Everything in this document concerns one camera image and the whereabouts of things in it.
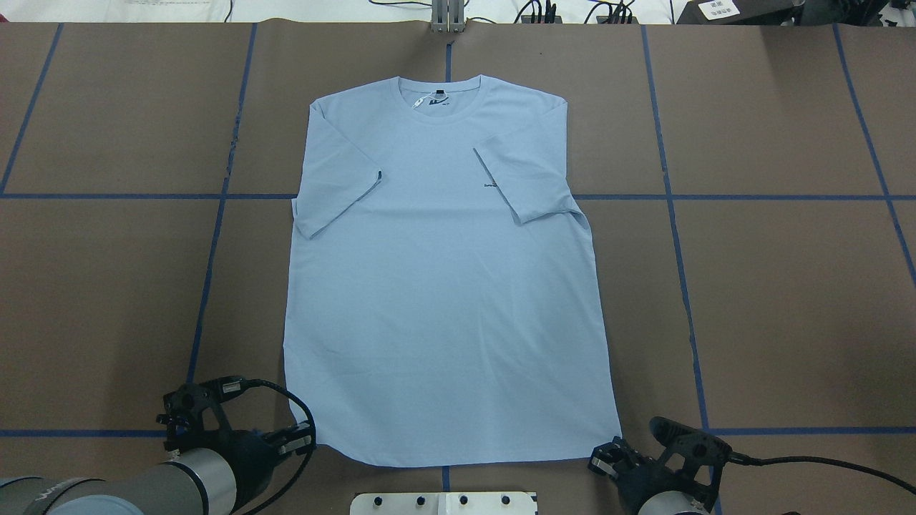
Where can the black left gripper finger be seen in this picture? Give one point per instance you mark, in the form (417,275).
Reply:
(296,431)
(297,446)

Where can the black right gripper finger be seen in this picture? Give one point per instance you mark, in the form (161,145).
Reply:
(617,449)
(602,463)

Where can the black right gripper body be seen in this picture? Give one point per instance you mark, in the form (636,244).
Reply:
(642,484)

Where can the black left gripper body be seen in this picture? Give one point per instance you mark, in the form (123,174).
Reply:
(252,450)

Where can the light blue t-shirt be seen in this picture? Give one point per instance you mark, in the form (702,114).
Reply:
(443,302)

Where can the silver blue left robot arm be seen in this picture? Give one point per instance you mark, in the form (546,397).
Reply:
(218,471)

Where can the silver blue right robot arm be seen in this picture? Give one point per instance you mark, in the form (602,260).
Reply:
(694,505)

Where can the lower usb hub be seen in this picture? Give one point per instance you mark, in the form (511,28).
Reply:
(617,13)

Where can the usb hub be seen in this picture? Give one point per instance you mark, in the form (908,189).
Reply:
(617,13)
(538,13)

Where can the upper usb hub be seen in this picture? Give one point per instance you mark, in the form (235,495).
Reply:
(538,13)

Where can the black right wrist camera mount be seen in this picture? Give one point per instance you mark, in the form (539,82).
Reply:
(687,447)

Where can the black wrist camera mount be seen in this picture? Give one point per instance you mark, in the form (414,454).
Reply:
(687,447)
(194,415)

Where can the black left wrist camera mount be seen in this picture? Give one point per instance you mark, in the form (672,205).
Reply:
(194,415)

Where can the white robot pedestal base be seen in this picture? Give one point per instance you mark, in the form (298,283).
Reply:
(473,502)

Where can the aluminium frame post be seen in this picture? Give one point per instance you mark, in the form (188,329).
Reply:
(448,16)

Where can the black camera stand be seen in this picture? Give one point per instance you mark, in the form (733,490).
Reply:
(796,13)

